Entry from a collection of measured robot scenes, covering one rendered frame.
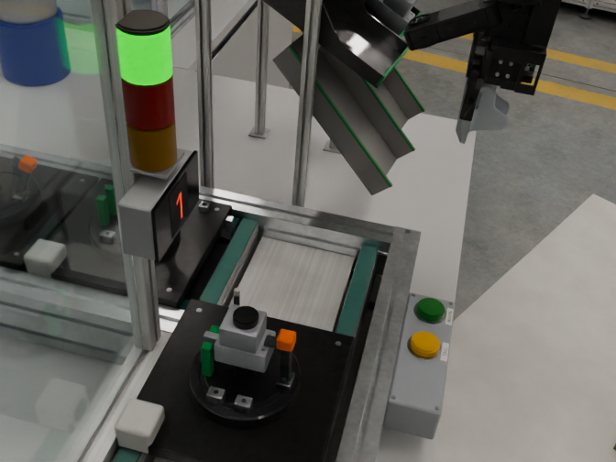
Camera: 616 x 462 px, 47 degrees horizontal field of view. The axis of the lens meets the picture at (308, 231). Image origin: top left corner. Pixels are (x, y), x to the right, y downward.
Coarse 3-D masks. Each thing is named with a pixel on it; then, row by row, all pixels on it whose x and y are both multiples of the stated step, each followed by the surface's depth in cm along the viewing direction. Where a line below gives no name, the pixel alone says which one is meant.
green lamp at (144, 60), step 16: (160, 32) 65; (128, 48) 64; (144, 48) 64; (160, 48) 65; (128, 64) 66; (144, 64) 65; (160, 64) 66; (128, 80) 67; (144, 80) 66; (160, 80) 67
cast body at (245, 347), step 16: (224, 320) 81; (240, 320) 80; (256, 320) 81; (208, 336) 85; (224, 336) 81; (240, 336) 80; (256, 336) 80; (224, 352) 83; (240, 352) 82; (256, 352) 82; (272, 352) 86; (256, 368) 83
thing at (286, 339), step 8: (272, 336) 83; (280, 336) 81; (288, 336) 81; (264, 344) 82; (272, 344) 82; (280, 344) 81; (288, 344) 81; (280, 352) 83; (288, 352) 82; (280, 360) 84; (288, 360) 83; (280, 368) 84; (288, 368) 84; (280, 376) 85; (288, 376) 85
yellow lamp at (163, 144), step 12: (132, 132) 70; (144, 132) 70; (156, 132) 70; (168, 132) 71; (132, 144) 72; (144, 144) 71; (156, 144) 71; (168, 144) 72; (132, 156) 73; (144, 156) 72; (156, 156) 72; (168, 156) 73; (144, 168) 73; (156, 168) 73; (168, 168) 74
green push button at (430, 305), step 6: (420, 300) 103; (426, 300) 103; (432, 300) 103; (420, 306) 101; (426, 306) 102; (432, 306) 102; (438, 306) 102; (444, 306) 102; (420, 312) 101; (426, 312) 101; (432, 312) 101; (438, 312) 101; (444, 312) 101; (426, 318) 101; (432, 318) 100; (438, 318) 101
